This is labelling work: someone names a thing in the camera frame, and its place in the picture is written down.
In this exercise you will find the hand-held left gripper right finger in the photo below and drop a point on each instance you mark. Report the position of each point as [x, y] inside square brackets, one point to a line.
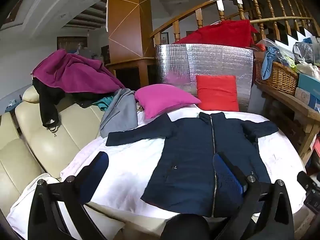
[225, 170]

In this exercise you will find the cream leather sofa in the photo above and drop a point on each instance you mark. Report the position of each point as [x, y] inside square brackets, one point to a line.
[37, 142]

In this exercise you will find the black garment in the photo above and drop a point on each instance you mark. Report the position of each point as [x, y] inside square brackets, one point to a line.
[47, 105]

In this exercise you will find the blue cloth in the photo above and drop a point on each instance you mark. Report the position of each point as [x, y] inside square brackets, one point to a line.
[268, 62]

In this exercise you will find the orange wooden column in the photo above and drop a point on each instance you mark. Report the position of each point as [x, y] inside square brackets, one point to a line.
[125, 17]

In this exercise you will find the small picture frame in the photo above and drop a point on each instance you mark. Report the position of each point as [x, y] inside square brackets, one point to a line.
[164, 38]

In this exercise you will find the white plastic bag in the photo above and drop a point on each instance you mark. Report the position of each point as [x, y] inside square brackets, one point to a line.
[308, 70]

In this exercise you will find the yellow-green item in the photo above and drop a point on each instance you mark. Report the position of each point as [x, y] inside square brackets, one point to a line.
[290, 61]

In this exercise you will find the dark wall painting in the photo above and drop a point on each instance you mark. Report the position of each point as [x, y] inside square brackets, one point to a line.
[71, 42]

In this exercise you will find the silver foil insulation panel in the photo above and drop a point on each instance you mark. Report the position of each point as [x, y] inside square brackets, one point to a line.
[200, 60]

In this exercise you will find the wicker basket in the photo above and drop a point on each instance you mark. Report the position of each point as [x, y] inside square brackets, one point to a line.
[277, 77]

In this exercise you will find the magenta fleece garment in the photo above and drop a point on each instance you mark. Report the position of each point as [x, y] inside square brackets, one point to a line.
[75, 72]

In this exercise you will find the white and blue box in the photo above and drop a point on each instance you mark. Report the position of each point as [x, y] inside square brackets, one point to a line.
[306, 97]

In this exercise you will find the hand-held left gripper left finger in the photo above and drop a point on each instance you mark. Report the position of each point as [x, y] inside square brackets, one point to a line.
[100, 165]

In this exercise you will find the person's left leg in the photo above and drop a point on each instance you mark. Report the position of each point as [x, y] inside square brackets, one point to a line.
[185, 227]

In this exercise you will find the pink pillow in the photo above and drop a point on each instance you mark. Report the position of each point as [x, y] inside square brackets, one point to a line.
[165, 100]

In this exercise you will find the white staircase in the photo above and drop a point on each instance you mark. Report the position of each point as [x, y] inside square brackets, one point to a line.
[291, 36]

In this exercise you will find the wooden stair railing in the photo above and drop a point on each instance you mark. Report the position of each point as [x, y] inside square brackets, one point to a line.
[255, 3]

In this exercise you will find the stack of folded clothes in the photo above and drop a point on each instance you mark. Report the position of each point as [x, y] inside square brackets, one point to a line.
[316, 155]

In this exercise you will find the grey garment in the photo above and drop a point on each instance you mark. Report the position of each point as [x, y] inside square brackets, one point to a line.
[120, 115]

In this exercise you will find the teal garment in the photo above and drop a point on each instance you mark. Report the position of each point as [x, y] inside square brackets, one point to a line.
[105, 102]

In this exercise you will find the navy zip jacket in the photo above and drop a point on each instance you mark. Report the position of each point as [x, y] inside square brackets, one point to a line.
[190, 150]

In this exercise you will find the red cloth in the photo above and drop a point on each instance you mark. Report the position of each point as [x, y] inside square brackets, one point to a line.
[220, 33]

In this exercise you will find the white blanket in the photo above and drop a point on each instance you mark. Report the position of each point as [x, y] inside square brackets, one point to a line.
[130, 160]

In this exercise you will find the wooden side table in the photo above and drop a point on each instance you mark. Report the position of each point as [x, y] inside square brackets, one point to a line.
[300, 107]

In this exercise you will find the blue shoe box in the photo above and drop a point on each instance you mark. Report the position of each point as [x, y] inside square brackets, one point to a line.
[310, 85]

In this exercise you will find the dark plastic bag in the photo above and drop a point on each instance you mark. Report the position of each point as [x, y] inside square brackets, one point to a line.
[303, 51]

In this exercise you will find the red pillow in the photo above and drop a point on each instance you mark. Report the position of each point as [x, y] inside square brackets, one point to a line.
[216, 92]

